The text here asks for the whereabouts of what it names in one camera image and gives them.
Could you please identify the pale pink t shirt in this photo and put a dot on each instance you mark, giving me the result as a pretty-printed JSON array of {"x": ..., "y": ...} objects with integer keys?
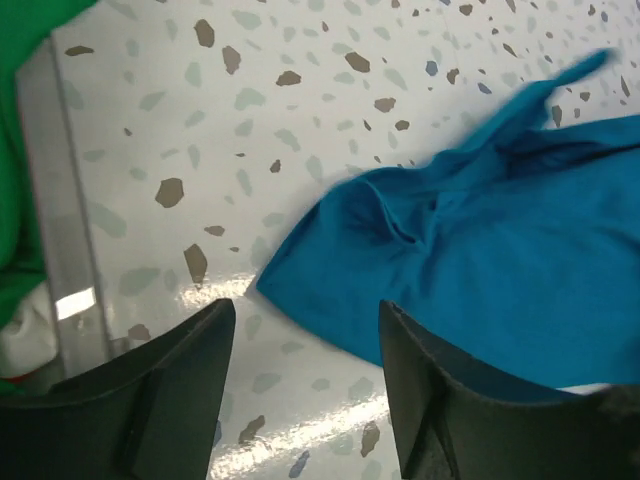
[{"x": 29, "y": 341}]

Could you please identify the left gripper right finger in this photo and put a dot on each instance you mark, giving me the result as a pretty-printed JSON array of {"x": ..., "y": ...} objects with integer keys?
[{"x": 456, "y": 417}]

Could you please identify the green t shirt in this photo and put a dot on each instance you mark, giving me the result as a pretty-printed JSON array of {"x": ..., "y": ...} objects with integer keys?
[{"x": 24, "y": 24}]

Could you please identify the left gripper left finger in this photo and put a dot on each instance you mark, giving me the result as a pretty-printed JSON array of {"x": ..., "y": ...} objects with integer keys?
[{"x": 151, "y": 413}]

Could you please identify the blue t shirt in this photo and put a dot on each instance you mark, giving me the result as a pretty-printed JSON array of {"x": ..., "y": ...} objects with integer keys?
[{"x": 519, "y": 246}]

